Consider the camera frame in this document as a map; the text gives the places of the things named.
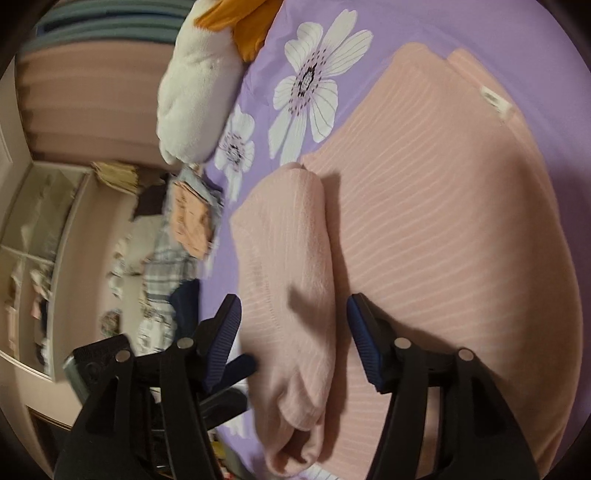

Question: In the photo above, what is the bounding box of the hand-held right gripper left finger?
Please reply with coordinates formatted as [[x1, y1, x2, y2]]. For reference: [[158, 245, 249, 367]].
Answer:
[[53, 294, 243, 480]]

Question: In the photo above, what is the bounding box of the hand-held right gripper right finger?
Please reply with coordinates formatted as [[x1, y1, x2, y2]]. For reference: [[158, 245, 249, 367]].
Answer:
[[346, 293, 541, 480]]

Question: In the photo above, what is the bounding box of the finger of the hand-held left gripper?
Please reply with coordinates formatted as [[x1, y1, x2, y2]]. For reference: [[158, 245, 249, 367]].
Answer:
[[217, 354, 257, 384], [198, 387, 251, 420]]

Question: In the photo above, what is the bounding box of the pink knit sweater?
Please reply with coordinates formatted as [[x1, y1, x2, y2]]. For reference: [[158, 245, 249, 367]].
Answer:
[[229, 41, 580, 478]]

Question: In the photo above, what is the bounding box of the navy cloth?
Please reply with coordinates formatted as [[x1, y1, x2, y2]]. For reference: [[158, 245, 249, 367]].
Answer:
[[168, 279, 201, 342]]

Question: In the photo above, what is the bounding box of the plaid bedding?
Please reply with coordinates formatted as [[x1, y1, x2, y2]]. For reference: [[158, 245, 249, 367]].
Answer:
[[108, 222, 199, 356]]

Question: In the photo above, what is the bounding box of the folded orange printed garment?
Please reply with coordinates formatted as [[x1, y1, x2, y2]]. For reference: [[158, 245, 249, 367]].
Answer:
[[168, 180, 218, 259]]

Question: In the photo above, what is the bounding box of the cream shelf unit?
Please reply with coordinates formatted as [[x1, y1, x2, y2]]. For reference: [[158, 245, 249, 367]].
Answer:
[[0, 159, 93, 381]]

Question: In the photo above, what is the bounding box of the dark brown cloth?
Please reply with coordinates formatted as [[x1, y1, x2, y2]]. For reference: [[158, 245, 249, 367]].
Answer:
[[134, 175, 169, 220]]

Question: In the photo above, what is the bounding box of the yellow fringed cloth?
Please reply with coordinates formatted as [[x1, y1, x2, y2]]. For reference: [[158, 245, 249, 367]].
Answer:
[[92, 161, 139, 195]]

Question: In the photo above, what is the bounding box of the white plush goose toy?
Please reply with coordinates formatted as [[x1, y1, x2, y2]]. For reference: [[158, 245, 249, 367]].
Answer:
[[157, 0, 282, 164]]

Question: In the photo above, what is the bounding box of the pink curtain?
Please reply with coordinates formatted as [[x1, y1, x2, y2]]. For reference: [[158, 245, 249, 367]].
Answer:
[[16, 44, 181, 164]]

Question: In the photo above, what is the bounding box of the purple floral blanket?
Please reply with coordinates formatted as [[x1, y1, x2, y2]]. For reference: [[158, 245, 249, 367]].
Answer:
[[198, 0, 591, 480]]

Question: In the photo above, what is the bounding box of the teal curtain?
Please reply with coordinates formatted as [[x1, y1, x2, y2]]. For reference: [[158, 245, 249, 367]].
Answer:
[[23, 0, 195, 51]]

